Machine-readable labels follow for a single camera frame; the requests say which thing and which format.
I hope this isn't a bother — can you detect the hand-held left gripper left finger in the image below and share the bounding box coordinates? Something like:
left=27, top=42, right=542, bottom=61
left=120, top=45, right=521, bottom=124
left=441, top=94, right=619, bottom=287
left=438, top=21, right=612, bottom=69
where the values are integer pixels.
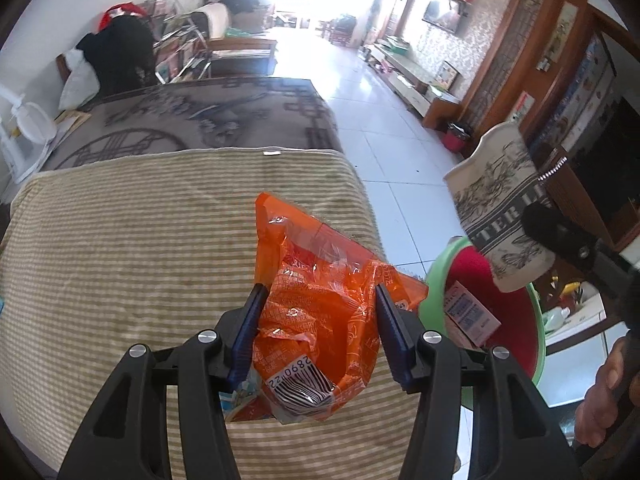
left=57, top=284, right=269, bottom=480

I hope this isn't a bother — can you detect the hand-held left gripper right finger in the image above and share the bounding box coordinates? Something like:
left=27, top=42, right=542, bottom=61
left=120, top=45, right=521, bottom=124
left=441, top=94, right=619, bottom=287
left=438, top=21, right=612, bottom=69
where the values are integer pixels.
left=375, top=284, right=583, bottom=480

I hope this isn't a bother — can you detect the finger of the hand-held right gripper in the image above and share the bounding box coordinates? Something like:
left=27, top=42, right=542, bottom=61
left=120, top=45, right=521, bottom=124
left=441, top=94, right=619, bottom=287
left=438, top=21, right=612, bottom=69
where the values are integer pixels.
left=522, top=202, right=603, bottom=275

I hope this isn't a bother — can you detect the blue snack bag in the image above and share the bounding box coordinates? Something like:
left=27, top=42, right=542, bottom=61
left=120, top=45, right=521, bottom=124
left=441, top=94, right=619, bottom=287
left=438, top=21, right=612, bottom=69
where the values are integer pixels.
left=220, top=377, right=274, bottom=423

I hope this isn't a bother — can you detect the orange snack bag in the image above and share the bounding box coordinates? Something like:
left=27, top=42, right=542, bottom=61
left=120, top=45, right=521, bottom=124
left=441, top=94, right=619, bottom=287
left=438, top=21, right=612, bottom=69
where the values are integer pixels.
left=252, top=192, right=432, bottom=424

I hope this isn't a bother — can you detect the patterned paper cup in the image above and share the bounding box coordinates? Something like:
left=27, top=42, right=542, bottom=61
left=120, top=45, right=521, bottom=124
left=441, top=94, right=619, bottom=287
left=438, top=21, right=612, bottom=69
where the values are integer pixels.
left=444, top=122, right=557, bottom=294

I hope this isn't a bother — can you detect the white blue leaflet packet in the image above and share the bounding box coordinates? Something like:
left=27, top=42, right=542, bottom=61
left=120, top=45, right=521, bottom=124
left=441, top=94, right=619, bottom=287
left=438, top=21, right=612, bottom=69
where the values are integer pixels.
left=442, top=282, right=502, bottom=349

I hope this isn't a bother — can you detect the red green plastic basin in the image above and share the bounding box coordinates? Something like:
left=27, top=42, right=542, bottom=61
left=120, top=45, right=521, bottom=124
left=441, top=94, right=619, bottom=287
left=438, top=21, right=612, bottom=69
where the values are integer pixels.
left=417, top=237, right=547, bottom=412

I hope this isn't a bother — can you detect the red trash bin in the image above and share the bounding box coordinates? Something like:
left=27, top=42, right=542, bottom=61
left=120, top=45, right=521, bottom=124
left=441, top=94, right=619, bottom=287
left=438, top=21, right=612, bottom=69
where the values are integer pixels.
left=442, top=122, right=474, bottom=154

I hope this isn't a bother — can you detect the person's right hand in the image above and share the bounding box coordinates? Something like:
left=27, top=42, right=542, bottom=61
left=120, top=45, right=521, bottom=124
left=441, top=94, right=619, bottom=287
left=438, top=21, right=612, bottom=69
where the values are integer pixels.
left=574, top=335, right=632, bottom=449

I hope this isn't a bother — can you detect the yellow striped cloth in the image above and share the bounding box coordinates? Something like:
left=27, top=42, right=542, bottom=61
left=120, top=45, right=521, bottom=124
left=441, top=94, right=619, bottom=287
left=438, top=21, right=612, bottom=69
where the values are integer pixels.
left=0, top=147, right=432, bottom=480

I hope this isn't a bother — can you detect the small framed picture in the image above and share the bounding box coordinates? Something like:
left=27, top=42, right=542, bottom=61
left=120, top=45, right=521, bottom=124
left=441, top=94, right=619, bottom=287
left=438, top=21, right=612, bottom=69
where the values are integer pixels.
left=435, top=60, right=459, bottom=89

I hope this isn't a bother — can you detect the hanging scroll painting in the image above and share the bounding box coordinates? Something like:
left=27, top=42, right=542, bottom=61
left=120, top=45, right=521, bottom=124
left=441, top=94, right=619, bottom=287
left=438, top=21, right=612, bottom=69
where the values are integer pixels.
left=550, top=2, right=579, bottom=61

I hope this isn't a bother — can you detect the white tv cabinet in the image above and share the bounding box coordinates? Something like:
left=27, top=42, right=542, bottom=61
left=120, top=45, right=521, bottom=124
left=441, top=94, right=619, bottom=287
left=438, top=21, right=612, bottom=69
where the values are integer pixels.
left=367, top=42, right=464, bottom=129

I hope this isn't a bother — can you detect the grey patterned blanket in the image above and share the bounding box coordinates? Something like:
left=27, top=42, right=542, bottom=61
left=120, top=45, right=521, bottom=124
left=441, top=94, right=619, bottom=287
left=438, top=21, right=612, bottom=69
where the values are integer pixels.
left=37, top=77, right=347, bottom=177

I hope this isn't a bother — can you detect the television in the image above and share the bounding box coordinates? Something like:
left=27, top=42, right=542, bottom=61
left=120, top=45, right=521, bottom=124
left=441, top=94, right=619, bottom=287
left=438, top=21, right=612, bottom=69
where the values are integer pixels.
left=422, top=0, right=464, bottom=35

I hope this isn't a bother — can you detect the wooden coffee table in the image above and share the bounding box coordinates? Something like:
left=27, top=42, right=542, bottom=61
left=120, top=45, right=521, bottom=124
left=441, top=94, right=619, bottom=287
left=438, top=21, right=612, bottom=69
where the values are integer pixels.
left=207, top=37, right=279, bottom=77

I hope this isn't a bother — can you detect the yellow book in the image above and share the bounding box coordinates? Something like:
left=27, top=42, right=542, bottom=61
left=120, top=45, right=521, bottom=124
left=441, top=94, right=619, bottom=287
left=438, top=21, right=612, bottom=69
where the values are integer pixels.
left=52, top=109, right=94, bottom=137

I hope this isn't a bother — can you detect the white desk fan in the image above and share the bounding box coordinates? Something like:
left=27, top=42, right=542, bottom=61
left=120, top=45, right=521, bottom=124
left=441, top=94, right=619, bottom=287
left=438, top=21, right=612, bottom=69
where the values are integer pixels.
left=0, top=102, right=57, bottom=184

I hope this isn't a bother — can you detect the metal magazine rack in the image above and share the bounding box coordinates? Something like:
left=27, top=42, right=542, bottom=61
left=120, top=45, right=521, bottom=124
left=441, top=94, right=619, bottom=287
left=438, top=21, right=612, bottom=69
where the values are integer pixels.
left=150, top=0, right=212, bottom=84

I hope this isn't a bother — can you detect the white cloth bag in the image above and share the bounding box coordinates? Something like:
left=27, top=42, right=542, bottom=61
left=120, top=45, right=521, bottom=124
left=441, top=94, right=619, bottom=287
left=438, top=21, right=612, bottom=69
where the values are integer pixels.
left=58, top=49, right=102, bottom=112

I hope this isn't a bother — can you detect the wooden dining set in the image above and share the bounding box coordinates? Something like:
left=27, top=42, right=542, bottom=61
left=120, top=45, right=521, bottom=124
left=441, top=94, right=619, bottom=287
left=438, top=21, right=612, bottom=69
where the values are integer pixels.
left=320, top=15, right=359, bottom=49

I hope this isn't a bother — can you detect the black coat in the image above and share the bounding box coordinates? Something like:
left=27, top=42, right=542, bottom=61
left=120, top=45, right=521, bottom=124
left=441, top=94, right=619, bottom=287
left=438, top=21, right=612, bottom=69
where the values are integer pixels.
left=77, top=15, right=157, bottom=99

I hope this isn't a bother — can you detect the wooden sofa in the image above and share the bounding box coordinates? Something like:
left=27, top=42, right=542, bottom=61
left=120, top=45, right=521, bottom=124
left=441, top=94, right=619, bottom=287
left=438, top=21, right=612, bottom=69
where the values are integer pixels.
left=192, top=2, right=277, bottom=42

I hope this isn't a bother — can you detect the red bag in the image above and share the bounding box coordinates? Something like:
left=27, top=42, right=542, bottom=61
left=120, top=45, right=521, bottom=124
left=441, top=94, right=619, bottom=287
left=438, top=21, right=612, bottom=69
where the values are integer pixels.
left=100, top=2, right=147, bottom=29

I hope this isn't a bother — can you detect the wooden chair with bead string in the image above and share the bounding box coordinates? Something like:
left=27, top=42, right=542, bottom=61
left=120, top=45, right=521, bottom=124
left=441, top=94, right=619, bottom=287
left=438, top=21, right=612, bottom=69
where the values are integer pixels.
left=535, top=155, right=622, bottom=261

